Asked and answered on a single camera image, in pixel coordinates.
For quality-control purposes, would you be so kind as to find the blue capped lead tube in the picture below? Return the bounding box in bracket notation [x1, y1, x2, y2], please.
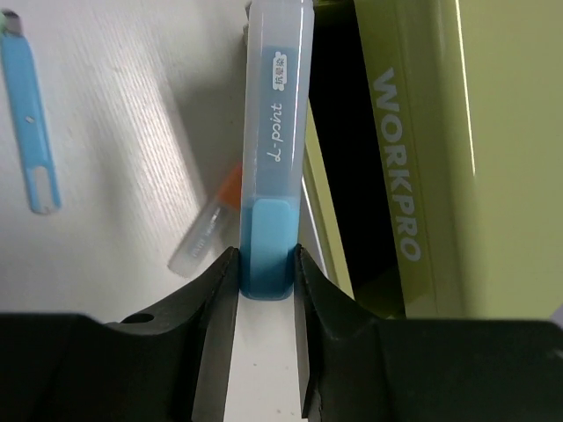
[239, 1, 314, 301]

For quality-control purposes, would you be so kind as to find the blue utility knife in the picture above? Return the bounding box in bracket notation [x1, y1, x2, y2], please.
[1, 32, 62, 215]

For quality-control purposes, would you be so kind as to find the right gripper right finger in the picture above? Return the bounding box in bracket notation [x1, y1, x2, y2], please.
[294, 247, 562, 422]

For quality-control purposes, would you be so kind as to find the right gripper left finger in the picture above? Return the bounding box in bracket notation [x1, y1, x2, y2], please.
[1, 248, 238, 421]

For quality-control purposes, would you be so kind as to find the orange capped lead tube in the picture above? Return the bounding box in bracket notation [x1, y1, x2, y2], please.
[168, 163, 242, 278]

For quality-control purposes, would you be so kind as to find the green metal tool chest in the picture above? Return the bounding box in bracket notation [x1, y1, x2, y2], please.
[311, 1, 562, 319]

